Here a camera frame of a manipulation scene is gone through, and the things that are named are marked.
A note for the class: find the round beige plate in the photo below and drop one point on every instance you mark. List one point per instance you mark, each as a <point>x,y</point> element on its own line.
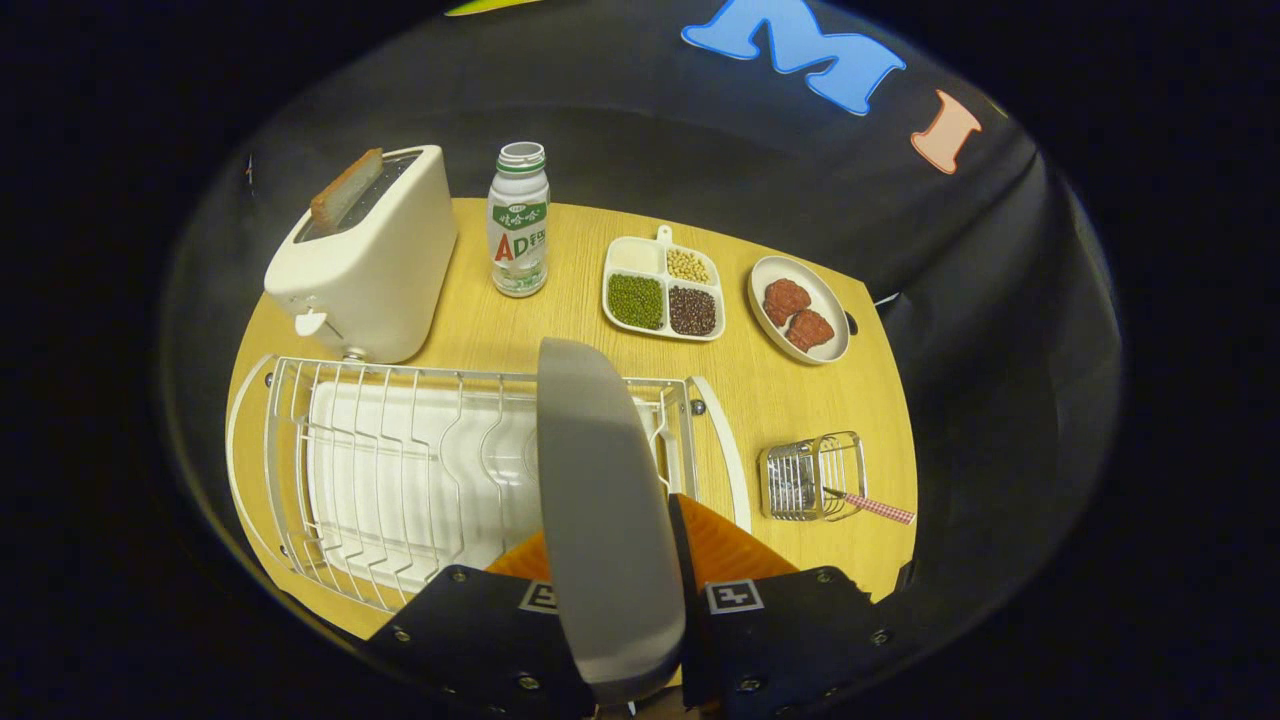
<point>610,520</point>

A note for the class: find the black backdrop cloth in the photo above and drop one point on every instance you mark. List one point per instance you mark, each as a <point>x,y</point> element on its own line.
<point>1000,350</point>

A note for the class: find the white toaster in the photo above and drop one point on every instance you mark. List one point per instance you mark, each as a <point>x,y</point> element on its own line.
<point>380,270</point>

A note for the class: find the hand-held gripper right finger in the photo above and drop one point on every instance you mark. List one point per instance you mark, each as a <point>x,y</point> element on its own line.
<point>692,570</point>

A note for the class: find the slice of toast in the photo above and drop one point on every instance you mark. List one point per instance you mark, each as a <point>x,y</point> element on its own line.
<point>345,190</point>

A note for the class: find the white drink bottle green label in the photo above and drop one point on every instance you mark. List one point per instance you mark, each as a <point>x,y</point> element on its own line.
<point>518,250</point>

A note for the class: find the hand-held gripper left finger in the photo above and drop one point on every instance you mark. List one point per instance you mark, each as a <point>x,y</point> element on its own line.
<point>470,630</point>

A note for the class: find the white divided tray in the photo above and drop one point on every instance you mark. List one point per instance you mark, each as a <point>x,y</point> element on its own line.
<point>635,255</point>

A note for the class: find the pile of green beans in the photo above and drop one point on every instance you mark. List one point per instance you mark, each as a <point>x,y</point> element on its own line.
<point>636,300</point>

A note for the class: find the pile of dark red beans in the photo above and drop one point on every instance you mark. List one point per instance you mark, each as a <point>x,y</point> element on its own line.
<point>692,311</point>

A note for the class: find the pile of yellow beans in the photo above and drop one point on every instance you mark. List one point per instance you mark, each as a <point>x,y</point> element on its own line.
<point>688,265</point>

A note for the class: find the shallow beige dish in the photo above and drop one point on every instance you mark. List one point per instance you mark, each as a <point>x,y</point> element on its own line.
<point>828,305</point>

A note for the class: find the white drip tray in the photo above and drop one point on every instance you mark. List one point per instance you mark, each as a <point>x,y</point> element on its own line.
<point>385,470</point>

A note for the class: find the red meat piece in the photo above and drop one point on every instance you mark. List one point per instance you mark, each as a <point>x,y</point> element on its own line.
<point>810,330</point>
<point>787,300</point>

